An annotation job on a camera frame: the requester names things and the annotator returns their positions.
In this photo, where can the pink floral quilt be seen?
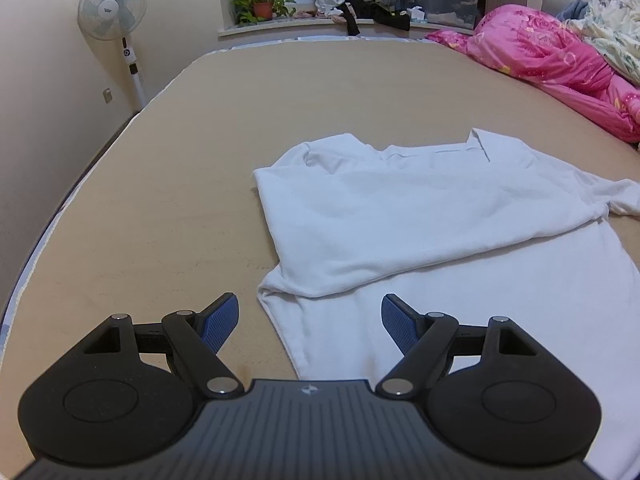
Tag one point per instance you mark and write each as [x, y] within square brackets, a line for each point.
[545, 55]

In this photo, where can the potted green plant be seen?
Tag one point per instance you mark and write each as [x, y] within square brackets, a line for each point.
[260, 5]

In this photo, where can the black garment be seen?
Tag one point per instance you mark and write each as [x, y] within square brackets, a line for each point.
[385, 15]

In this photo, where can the blue cloth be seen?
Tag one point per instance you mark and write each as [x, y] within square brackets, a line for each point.
[572, 11]

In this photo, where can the pale floral quilt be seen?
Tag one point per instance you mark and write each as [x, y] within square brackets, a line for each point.
[617, 25]

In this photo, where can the white shirt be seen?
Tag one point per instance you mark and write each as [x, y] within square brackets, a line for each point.
[425, 220]

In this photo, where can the white crumpled cloth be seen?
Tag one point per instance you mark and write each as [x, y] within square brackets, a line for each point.
[329, 2]

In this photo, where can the white standing fan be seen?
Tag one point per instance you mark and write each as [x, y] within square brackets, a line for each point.
[112, 7]

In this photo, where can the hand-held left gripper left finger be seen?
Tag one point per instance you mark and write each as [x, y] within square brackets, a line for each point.
[220, 322]

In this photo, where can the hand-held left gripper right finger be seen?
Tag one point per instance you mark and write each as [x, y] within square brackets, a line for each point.
[397, 325]

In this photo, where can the wall socket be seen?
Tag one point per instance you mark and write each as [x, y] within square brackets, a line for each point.
[106, 95]

